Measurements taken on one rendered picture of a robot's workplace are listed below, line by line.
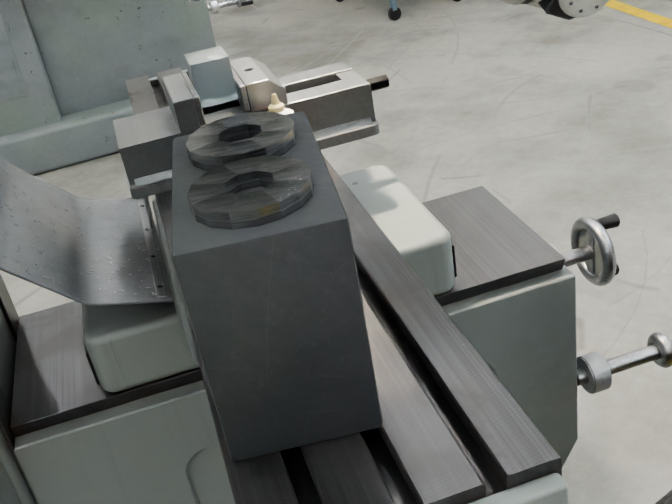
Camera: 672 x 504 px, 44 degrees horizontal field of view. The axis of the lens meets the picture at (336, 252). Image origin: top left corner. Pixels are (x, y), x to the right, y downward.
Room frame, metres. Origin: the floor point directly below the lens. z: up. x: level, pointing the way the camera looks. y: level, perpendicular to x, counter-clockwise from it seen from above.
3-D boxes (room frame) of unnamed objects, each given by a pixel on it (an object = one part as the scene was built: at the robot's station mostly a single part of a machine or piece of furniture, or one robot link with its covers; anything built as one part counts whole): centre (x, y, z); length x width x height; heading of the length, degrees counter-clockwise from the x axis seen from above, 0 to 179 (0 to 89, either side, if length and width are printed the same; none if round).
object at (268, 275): (0.60, 0.06, 1.06); 0.22 x 0.12 x 0.20; 5
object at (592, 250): (1.14, -0.38, 0.66); 0.16 x 0.12 x 0.12; 102
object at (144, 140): (1.11, 0.09, 1.01); 0.35 x 0.15 x 0.11; 102
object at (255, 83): (1.12, 0.07, 1.05); 0.12 x 0.06 x 0.04; 12
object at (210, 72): (1.11, 0.12, 1.07); 0.06 x 0.05 x 0.06; 12
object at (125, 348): (1.04, 0.11, 0.82); 0.50 x 0.35 x 0.12; 102
